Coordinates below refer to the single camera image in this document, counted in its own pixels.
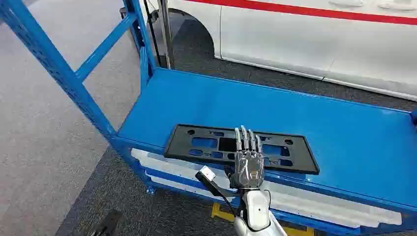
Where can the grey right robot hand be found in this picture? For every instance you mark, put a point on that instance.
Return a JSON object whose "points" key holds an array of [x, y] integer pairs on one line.
{"points": [[249, 169]]}

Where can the black plastic mounting plate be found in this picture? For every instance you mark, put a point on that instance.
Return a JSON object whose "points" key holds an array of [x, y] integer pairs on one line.
{"points": [[182, 143]]}

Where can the long white panel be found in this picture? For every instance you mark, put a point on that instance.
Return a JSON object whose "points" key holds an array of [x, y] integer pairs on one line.
{"points": [[309, 203], [182, 187]]}

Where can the blue steel rack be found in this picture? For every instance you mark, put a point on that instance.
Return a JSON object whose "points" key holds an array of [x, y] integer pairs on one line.
{"points": [[342, 146]]}

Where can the white car body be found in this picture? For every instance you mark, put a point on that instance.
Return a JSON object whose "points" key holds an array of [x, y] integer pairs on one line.
{"points": [[293, 39]]}

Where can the steel stand pole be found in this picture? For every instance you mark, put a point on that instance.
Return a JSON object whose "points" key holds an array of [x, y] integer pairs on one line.
{"points": [[166, 32]]}

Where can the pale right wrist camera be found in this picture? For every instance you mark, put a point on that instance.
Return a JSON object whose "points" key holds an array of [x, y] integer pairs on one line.
{"points": [[207, 173]]}

